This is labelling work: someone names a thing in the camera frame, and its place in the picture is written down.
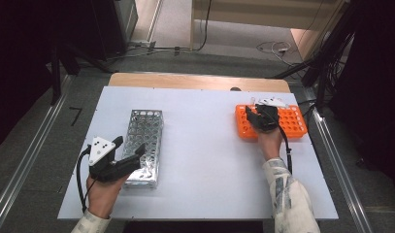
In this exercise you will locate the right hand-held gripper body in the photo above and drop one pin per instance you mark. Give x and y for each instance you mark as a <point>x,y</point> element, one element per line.
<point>268,119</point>

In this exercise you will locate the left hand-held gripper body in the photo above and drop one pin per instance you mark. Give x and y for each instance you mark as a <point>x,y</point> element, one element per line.
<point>101,152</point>

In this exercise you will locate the clear test tube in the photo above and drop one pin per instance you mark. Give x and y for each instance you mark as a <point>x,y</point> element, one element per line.
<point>253,100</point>

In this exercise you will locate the orange test tube rack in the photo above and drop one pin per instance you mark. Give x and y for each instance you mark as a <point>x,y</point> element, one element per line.
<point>292,124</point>

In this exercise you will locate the metal test tube rack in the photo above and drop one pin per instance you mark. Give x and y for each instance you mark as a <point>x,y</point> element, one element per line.
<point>148,129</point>

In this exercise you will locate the person's right hand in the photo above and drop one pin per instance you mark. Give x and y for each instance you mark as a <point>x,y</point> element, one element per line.
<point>271,144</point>

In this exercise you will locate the person's left hand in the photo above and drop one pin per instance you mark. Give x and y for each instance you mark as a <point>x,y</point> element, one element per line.
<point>103,197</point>

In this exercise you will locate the dark round grommet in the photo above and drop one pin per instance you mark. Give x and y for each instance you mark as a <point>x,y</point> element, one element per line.
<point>235,89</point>

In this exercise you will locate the white board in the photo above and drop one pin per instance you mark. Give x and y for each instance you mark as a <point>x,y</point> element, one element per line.
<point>201,155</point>

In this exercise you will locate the black metal stand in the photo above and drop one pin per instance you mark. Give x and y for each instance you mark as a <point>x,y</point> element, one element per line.
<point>321,64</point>
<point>56,74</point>

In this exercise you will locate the beige wooden cabinet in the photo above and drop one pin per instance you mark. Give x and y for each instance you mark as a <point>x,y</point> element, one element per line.
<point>250,13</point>

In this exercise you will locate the black cabinet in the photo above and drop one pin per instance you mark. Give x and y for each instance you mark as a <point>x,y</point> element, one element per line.
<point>114,29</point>

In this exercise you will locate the dark curtain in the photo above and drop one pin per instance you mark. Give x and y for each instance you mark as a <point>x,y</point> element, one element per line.
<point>20,64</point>
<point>376,81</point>

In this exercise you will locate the aluminium rail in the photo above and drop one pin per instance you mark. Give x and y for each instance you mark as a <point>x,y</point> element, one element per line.
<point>26,161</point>
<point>350,191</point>

